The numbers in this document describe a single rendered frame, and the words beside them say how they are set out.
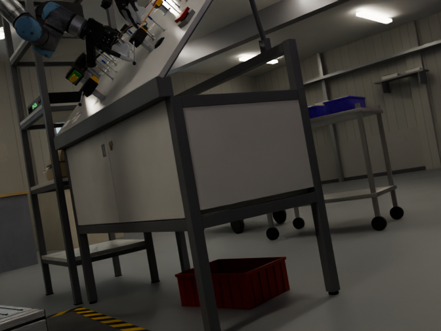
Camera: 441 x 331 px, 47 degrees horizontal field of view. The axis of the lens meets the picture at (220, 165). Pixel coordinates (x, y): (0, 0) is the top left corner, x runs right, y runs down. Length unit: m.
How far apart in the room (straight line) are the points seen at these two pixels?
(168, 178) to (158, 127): 0.18
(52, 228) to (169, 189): 4.98
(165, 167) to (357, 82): 10.16
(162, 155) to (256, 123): 0.36
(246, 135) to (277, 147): 0.15
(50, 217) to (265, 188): 5.04
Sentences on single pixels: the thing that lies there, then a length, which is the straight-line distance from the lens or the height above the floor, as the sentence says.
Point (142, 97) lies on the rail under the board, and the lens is 1.73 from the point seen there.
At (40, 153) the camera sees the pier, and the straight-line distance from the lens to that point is 8.87.
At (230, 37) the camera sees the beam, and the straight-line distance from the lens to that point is 8.59.
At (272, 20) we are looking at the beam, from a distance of 8.07.
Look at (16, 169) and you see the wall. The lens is 8.74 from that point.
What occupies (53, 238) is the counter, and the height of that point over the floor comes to 0.15.
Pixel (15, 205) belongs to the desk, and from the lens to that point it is 5.32.
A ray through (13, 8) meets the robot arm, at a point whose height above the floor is 1.20.
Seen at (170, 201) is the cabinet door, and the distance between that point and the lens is 1.72.
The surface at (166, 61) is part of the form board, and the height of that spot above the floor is 0.92.
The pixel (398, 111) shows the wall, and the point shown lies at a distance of 11.31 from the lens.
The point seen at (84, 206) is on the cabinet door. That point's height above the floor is 0.49.
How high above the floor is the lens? 0.50
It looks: 2 degrees up
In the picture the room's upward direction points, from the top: 10 degrees counter-clockwise
